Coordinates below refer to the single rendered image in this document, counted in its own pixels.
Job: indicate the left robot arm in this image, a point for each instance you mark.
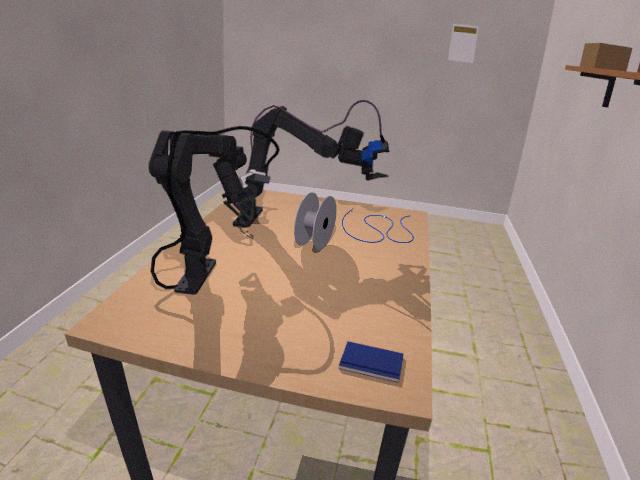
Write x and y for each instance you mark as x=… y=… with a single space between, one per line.
x=320 y=143

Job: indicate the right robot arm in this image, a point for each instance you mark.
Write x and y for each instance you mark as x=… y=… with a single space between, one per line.
x=198 y=235

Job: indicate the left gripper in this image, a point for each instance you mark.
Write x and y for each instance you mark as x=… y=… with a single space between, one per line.
x=367 y=167

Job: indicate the grey disc with black centre hole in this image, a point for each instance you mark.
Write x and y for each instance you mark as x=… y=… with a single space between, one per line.
x=315 y=221

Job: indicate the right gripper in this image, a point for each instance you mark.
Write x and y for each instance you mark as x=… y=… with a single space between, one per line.
x=234 y=184

